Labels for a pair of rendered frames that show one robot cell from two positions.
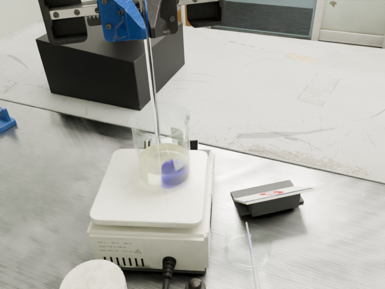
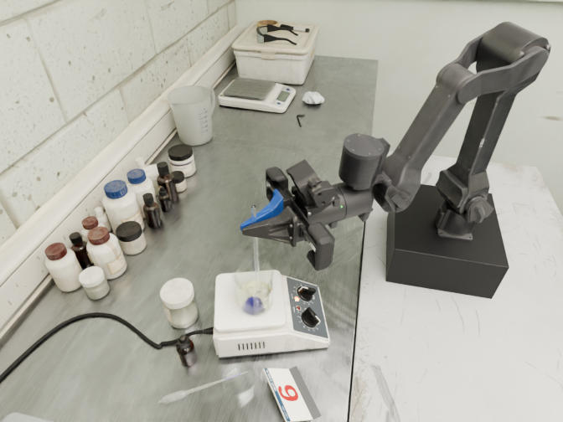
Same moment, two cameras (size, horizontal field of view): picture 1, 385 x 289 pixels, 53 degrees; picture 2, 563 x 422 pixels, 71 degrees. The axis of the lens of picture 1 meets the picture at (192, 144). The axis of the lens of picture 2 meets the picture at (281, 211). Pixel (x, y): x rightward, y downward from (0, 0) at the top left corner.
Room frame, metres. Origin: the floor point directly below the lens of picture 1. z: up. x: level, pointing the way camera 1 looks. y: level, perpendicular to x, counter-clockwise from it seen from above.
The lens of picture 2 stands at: (0.29, -0.38, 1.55)
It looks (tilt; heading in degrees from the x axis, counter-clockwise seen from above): 40 degrees down; 78
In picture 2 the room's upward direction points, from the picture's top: straight up
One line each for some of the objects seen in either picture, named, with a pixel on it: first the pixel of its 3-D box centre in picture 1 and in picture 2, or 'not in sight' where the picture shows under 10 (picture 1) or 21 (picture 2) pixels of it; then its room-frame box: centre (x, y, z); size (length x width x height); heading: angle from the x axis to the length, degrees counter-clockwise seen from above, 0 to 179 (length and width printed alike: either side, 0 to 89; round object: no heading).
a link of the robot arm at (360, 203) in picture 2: not in sight; (355, 197); (0.51, 0.07, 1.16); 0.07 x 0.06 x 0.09; 12
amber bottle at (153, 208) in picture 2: not in sight; (151, 210); (0.14, 0.38, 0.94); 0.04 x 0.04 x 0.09
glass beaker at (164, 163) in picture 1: (162, 150); (253, 289); (0.33, 0.03, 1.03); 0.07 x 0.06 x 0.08; 9
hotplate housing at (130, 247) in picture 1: (160, 195); (265, 312); (0.35, 0.04, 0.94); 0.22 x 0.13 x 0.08; 174
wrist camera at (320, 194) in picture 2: not in sight; (312, 186); (0.43, 0.05, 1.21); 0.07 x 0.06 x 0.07; 100
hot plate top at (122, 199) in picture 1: (153, 184); (249, 299); (0.33, 0.05, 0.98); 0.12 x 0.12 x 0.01; 84
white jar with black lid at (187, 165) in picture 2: not in sight; (182, 161); (0.21, 0.59, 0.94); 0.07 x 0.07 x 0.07
